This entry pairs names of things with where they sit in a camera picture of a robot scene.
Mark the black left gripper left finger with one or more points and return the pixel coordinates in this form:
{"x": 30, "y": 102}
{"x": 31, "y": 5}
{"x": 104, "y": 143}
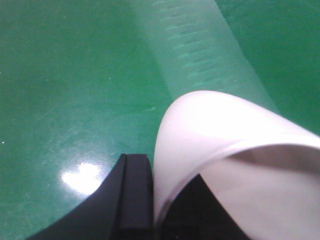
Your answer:
{"x": 120, "y": 209}

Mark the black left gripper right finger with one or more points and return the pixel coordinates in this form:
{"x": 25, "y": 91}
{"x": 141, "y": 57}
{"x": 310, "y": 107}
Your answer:
{"x": 196, "y": 214}

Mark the beige plastic cup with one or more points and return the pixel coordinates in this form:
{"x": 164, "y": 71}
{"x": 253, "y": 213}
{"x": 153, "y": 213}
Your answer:
{"x": 262, "y": 168}

